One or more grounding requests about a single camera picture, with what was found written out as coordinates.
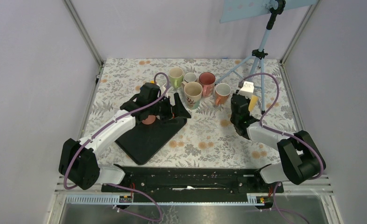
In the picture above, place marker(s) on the cream floral mug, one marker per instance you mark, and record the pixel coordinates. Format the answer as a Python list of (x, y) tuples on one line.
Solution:
[(192, 93)]

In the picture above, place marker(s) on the yellow mug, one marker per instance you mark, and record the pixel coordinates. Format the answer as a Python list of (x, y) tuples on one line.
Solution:
[(253, 102)]

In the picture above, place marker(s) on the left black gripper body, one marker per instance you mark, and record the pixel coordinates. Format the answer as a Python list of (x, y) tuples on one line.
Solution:
[(163, 108)]

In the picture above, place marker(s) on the floral tablecloth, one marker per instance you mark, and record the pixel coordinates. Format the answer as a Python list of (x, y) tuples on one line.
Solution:
[(208, 140)]

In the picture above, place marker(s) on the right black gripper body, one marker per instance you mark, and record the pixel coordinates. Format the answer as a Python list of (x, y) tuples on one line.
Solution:
[(233, 119)]

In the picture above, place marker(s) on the plain pink mug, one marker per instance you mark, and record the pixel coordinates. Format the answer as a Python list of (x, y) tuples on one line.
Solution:
[(149, 120)]

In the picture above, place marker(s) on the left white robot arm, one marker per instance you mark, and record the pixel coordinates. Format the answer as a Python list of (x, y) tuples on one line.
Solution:
[(79, 159)]

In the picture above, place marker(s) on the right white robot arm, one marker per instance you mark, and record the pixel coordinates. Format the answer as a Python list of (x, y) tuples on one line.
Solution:
[(300, 159)]

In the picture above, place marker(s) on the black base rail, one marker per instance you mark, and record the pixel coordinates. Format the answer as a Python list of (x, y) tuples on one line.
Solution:
[(198, 185)]

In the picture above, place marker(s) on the black plastic tray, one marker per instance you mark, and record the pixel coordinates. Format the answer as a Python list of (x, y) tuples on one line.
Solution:
[(143, 141)]

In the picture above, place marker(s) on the grey mug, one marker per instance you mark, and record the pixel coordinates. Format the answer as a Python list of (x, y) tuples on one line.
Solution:
[(190, 77)]

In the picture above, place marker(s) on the salmon textured square mug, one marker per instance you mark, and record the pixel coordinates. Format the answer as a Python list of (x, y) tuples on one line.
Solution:
[(222, 93)]

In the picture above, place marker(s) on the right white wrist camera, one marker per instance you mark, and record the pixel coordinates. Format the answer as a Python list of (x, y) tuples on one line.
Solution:
[(246, 89)]

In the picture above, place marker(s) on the light green mug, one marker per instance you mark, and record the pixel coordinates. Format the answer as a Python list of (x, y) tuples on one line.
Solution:
[(176, 76)]

